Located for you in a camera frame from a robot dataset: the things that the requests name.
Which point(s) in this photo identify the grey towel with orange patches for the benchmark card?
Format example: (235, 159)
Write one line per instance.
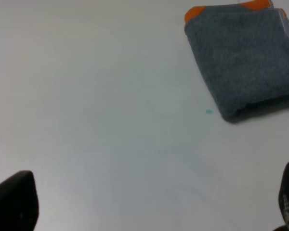
(242, 52)

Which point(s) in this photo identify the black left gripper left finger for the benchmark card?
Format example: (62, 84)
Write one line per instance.
(19, 204)

